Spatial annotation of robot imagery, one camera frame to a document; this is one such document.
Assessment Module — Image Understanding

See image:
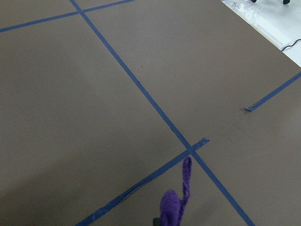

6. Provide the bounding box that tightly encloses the clear plastic bag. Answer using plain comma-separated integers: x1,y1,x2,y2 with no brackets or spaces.
222,0,301,51

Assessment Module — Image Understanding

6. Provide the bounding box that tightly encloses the purple towel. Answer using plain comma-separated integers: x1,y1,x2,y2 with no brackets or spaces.
160,157,192,226

